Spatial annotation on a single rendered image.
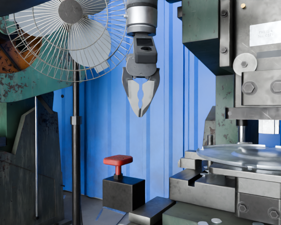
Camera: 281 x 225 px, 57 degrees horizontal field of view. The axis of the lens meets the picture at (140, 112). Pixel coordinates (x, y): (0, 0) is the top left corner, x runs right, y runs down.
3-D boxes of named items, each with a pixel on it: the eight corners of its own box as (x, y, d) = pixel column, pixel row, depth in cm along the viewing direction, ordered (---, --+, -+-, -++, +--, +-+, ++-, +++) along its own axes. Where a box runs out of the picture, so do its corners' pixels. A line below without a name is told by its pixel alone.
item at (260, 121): (278, 134, 66) (278, 119, 66) (258, 133, 68) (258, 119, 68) (279, 133, 69) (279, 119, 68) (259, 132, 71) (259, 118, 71)
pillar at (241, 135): (244, 159, 78) (245, 112, 77) (237, 158, 79) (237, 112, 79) (246, 158, 79) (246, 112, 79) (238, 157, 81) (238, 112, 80)
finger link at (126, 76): (140, 97, 64) (141, 61, 63) (141, 97, 62) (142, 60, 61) (121, 97, 63) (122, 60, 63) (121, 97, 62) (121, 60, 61)
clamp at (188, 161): (233, 174, 72) (233, 137, 71) (177, 167, 81) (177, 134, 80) (238, 170, 77) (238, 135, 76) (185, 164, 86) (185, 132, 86)
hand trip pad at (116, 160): (119, 191, 63) (119, 160, 63) (100, 187, 67) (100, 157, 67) (135, 184, 69) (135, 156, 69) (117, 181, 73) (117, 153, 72)
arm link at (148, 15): (159, 6, 59) (123, 5, 58) (159, 27, 59) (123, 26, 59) (155, 15, 67) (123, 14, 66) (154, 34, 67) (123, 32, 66)
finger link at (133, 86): (138, 114, 68) (139, 79, 67) (140, 117, 62) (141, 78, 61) (126, 114, 68) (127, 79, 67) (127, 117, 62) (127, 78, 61)
